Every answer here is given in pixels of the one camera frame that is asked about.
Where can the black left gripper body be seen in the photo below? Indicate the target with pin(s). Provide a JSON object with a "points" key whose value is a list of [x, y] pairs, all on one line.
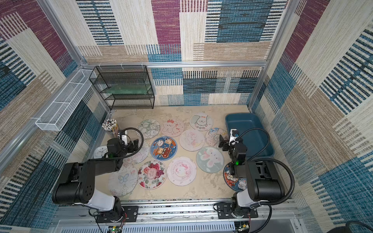
{"points": [[131, 146]]}

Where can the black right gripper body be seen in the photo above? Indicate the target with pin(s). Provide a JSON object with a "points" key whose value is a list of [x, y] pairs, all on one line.
{"points": [[225, 144]]}

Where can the pink floral flowers coaster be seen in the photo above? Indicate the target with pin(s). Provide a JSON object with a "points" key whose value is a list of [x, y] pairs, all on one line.
{"points": [[213, 136]]}

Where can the green white rabbit coaster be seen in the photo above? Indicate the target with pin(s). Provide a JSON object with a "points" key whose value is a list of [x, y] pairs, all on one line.
{"points": [[210, 160]]}

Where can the blue orange bears coaster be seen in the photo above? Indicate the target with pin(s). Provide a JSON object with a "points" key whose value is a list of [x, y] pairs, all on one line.
{"points": [[236, 184]]}

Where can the pink hello kitty coaster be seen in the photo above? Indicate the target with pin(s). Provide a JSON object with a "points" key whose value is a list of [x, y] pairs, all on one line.
{"points": [[182, 171]]}

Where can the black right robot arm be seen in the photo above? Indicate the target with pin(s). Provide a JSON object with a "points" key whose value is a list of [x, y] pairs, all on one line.
{"points": [[254, 182]]}

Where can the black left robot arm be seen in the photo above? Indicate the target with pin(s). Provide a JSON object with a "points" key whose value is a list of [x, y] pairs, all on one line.
{"points": [[76, 182]]}

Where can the pale pink floral coaster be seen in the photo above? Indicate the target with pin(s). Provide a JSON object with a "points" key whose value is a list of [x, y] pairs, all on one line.
{"points": [[140, 156]]}

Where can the green white cabbage coaster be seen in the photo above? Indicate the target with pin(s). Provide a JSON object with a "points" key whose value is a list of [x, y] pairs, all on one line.
{"points": [[149, 128]]}

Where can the cup of coloured pencils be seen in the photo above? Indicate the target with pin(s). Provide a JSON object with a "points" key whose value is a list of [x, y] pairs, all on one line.
{"points": [[111, 126]]}

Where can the blue cartoon toast coaster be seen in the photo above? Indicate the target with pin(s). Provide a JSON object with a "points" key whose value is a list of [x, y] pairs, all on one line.
{"points": [[163, 148]]}

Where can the white puppy cartoon coaster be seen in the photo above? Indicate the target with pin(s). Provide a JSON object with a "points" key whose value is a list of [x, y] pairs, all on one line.
{"points": [[201, 122]]}

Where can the pink unicorn moon coaster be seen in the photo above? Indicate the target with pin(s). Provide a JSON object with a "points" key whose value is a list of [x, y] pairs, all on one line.
{"points": [[192, 140]]}

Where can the small white round clock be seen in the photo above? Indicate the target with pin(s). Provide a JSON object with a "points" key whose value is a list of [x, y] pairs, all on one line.
{"points": [[100, 152]]}

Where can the red rose floral coaster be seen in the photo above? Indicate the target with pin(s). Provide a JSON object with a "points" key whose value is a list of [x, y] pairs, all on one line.
{"points": [[152, 175]]}

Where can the white butterfly coaster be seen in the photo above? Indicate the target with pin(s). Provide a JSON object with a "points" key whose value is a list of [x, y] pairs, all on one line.
{"points": [[124, 181]]}

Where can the pink checkered bunny coaster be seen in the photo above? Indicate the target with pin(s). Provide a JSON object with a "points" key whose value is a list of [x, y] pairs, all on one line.
{"points": [[172, 127]]}

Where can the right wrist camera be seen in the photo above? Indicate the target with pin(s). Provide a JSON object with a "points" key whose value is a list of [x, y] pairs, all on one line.
{"points": [[234, 134]]}

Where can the black wire mesh shelf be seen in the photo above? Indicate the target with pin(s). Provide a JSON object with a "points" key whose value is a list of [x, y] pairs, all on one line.
{"points": [[124, 87]]}

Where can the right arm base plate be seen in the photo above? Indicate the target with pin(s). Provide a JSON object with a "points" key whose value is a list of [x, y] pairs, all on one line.
{"points": [[229, 211]]}

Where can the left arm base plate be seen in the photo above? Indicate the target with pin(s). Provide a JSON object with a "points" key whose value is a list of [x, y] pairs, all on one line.
{"points": [[125, 214]]}

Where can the white wire mesh basket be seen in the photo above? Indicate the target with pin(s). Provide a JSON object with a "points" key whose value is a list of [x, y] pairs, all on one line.
{"points": [[55, 117]]}

